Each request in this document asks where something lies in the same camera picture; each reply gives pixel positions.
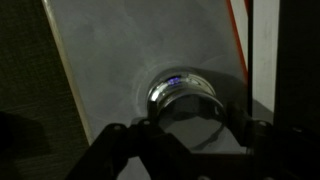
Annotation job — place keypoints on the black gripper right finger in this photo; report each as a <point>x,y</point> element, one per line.
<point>240,125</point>

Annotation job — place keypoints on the yellow reddish book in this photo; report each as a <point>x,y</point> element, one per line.
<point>237,40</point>

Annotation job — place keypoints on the small clear glass object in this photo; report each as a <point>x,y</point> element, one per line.
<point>173,83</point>

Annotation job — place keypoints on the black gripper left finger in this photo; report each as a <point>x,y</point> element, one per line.
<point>152,111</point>

